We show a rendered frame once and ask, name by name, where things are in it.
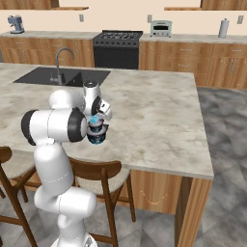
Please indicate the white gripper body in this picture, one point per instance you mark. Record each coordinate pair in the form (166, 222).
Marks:
(107, 113)

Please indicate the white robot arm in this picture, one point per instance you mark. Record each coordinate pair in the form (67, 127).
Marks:
(54, 167)

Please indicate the black stove with oven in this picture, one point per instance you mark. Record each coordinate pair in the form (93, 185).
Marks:
(116, 51)

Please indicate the grey curved tap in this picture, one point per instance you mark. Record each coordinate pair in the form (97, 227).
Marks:
(59, 64)

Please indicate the wooden chair with cushion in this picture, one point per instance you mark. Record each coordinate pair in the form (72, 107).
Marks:
(13, 170)
(106, 186)

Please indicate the black sink basin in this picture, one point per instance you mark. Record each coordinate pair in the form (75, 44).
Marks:
(41, 76)

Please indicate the wooden base cupboard run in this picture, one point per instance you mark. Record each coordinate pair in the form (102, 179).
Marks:
(35, 51)
(199, 61)

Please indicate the wooden island cabinet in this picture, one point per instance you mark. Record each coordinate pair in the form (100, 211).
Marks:
(160, 196)

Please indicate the pale green toaster oven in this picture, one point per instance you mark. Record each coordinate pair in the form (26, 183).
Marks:
(160, 29)

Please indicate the white paper towel roll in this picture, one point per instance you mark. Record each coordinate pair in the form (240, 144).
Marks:
(224, 29)

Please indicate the grey wall socket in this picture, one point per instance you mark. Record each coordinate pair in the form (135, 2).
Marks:
(149, 18)
(240, 19)
(81, 18)

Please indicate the wooden wall shelf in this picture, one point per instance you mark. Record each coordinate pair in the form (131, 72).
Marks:
(182, 8)
(70, 8)

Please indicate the wooden wall cupboard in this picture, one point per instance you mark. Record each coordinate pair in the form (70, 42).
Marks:
(25, 4)
(225, 4)

